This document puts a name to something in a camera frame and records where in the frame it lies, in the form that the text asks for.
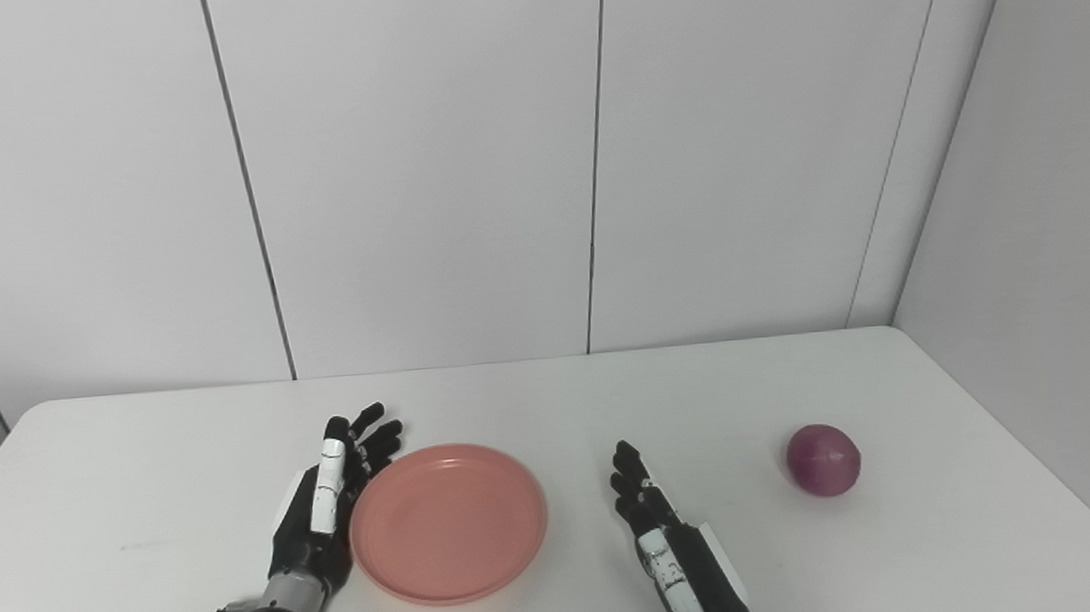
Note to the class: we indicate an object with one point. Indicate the pink plastic plate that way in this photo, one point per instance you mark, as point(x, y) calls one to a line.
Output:
point(449, 524)

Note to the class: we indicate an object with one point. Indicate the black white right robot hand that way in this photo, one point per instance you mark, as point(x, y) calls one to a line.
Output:
point(708, 577)

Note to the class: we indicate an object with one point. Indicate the purple red onion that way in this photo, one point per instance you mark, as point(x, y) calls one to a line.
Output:
point(824, 459)

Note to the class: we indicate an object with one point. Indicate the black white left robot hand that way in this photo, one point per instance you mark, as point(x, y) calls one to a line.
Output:
point(301, 543)

